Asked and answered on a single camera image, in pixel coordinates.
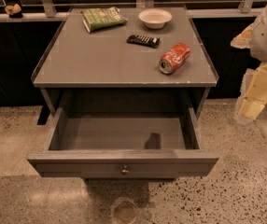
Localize round metal top drawer knob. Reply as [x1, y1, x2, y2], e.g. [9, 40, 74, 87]
[120, 165, 130, 175]

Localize white bowl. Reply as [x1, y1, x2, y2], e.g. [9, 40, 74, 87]
[138, 8, 172, 29]

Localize round metal floor cover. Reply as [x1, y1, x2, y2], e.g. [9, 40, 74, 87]
[110, 198, 138, 224]

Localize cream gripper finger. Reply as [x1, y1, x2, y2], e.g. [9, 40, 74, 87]
[234, 63, 267, 124]
[231, 24, 253, 49]

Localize grey drawer cabinet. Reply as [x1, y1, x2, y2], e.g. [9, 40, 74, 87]
[33, 7, 218, 117]

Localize grey top drawer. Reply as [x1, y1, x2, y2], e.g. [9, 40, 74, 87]
[28, 107, 218, 179]

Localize metal railing frame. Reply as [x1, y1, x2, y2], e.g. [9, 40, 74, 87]
[0, 0, 267, 24]

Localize small tan and black object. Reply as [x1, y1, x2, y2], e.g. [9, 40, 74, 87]
[5, 4, 22, 18]

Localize green chip bag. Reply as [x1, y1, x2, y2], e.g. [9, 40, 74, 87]
[81, 7, 128, 33]

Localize red soda can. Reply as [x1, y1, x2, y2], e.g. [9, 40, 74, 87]
[159, 43, 190, 75]

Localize black snack bar wrapper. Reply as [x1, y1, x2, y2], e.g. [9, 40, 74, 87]
[127, 35, 160, 49]

